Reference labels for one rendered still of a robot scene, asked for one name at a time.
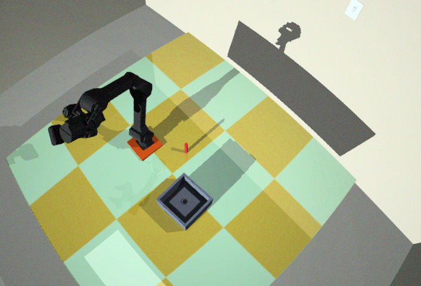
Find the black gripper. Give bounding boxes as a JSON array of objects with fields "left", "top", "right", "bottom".
[{"left": 48, "top": 125, "right": 97, "bottom": 145}]

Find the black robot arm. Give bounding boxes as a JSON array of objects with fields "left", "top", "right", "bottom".
[{"left": 60, "top": 72, "right": 154, "bottom": 151}]

